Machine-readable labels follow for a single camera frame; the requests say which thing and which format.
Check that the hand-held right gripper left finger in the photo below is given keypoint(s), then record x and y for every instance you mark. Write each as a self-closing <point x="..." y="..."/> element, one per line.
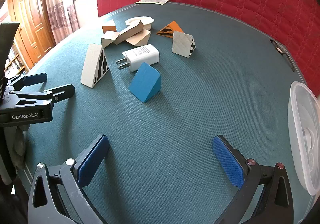
<point x="92" y="159"/>

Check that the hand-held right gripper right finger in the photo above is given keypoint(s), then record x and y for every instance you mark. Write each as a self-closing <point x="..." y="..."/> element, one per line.
<point x="227" y="161"/>

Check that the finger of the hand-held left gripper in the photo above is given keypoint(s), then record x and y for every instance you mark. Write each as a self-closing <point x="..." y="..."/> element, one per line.
<point x="35" y="78"/>
<point x="62" y="91"/>

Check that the blue wedge block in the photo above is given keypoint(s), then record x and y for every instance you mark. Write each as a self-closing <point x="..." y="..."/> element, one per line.
<point x="143" y="81"/>

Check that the clear plastic container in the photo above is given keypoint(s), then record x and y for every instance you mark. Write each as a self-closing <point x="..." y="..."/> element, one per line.
<point x="302" y="126"/>

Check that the long wooden block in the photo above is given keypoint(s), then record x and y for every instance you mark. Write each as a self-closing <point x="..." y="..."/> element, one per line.
<point x="130" y="32"/>

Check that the white ceramic dish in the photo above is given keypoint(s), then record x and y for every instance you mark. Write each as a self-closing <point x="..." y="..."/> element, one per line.
<point x="142" y="20"/>

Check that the orange tiger-striped wedge block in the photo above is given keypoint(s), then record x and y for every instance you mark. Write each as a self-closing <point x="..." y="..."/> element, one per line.
<point x="172" y="27"/>

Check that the bookshelf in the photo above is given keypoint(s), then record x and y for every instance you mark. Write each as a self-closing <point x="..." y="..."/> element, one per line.
<point x="15" y="63"/>

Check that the white zebra-striped wedge block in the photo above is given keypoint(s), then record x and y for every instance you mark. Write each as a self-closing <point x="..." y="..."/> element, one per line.
<point x="181" y="43"/>
<point x="91" y="63"/>

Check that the wooden door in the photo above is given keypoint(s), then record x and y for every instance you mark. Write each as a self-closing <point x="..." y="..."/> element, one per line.
<point x="32" y="13"/>

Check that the natural wooden block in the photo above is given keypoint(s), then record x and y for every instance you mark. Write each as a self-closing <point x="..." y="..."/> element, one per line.
<point x="140" y="38"/>
<point x="109" y="27"/>
<point x="108" y="38"/>

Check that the patterned curtain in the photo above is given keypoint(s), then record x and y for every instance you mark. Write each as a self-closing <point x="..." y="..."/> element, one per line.
<point x="60" y="1"/>

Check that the white plug charger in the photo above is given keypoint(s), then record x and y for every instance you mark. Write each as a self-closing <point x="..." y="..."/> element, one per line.
<point x="142" y="56"/>

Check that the eyeglasses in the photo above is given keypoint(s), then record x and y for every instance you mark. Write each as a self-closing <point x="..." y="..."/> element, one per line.
<point x="278" y="50"/>

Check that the paper leaflet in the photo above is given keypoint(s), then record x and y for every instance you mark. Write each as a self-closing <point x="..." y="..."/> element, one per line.
<point x="152" y="1"/>

